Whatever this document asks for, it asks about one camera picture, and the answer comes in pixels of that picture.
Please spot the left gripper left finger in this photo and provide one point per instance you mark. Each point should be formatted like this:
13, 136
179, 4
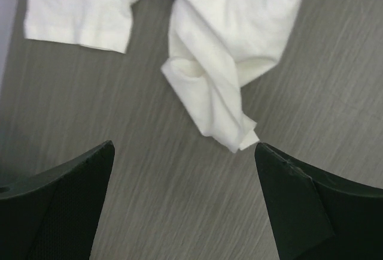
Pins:
55, 214

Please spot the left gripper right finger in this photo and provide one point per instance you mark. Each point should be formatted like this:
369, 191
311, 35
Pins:
315, 214

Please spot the white robot-print t-shirt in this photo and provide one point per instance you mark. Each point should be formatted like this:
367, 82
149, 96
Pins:
215, 48

